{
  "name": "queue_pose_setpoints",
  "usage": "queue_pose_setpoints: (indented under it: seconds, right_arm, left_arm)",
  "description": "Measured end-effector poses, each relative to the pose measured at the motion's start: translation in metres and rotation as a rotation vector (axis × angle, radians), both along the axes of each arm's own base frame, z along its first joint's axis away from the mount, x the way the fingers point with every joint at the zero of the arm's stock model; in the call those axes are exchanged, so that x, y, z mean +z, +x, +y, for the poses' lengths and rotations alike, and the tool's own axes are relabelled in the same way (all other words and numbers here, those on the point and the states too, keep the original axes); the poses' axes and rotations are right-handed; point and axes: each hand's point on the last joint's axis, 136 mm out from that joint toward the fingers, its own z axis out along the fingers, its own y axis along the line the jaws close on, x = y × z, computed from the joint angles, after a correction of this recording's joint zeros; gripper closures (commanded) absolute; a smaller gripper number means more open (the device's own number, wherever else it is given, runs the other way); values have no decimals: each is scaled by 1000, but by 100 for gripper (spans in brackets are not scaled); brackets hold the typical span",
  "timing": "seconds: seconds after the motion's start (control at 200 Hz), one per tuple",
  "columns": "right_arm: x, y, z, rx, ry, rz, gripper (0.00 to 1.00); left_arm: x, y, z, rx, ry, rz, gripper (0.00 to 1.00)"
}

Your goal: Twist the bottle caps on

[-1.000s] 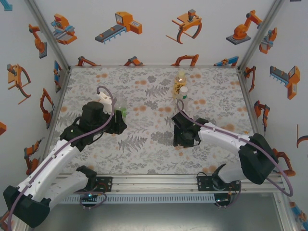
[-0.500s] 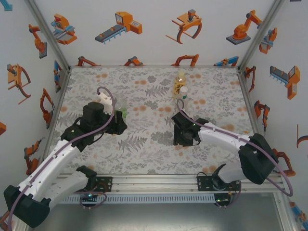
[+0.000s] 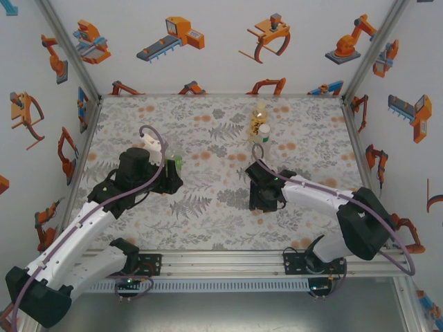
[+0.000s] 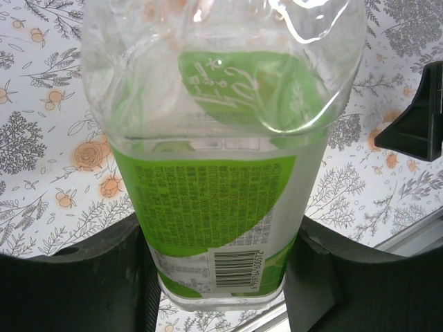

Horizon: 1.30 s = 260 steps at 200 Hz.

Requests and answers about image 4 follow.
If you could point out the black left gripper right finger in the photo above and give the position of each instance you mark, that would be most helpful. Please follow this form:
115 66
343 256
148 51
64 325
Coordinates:
363 294

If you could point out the long aluminium base rail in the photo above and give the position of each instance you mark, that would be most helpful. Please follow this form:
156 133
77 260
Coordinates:
418 235

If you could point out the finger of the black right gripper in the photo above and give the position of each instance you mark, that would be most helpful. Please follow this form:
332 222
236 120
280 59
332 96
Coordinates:
415 131

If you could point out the small green packet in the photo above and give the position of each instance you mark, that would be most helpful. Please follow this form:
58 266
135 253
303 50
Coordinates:
214 193

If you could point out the floral patterned table cover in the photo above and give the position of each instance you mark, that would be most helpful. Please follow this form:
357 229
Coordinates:
41 138

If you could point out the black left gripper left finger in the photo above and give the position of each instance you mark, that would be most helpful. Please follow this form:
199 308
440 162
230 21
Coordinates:
69 294

